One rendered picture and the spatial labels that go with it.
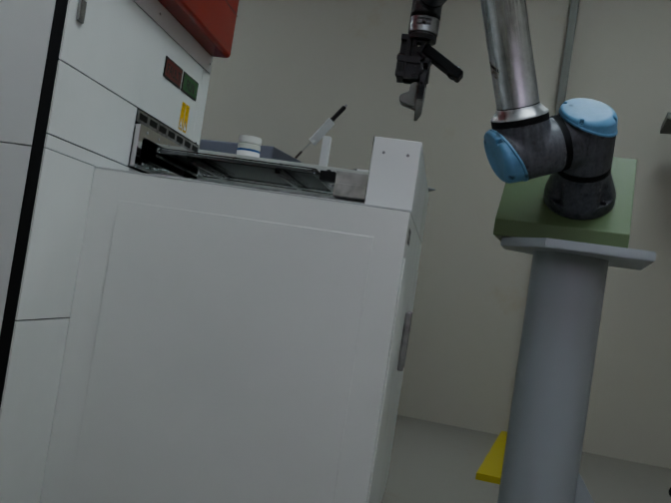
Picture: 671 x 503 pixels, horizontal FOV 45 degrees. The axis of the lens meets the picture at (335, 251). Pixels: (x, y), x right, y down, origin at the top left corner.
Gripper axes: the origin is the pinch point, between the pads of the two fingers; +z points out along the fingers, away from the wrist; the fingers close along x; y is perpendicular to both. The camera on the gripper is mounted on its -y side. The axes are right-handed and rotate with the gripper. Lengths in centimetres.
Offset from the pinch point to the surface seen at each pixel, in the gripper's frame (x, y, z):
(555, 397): 27, -38, 61
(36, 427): 57, 59, 79
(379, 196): 45, 3, 26
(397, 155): 45.1, 0.3, 17.8
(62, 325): 54, 59, 60
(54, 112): 70, 59, 22
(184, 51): 12, 58, -6
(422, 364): -240, -8, 82
